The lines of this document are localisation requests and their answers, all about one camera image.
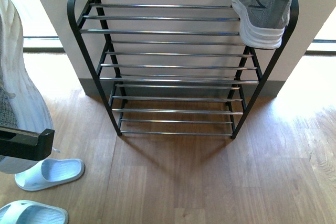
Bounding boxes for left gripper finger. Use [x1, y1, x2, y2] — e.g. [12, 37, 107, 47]
[1, 127, 55, 161]

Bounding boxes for grey sneaker one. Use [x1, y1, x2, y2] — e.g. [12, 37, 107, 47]
[0, 0, 61, 175]
[232, 0, 292, 49]

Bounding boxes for light blue slipper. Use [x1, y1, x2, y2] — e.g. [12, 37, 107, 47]
[1, 200, 69, 223]
[14, 158, 85, 191]

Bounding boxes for black metal shoe rack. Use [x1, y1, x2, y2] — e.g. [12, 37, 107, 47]
[67, 0, 299, 138]

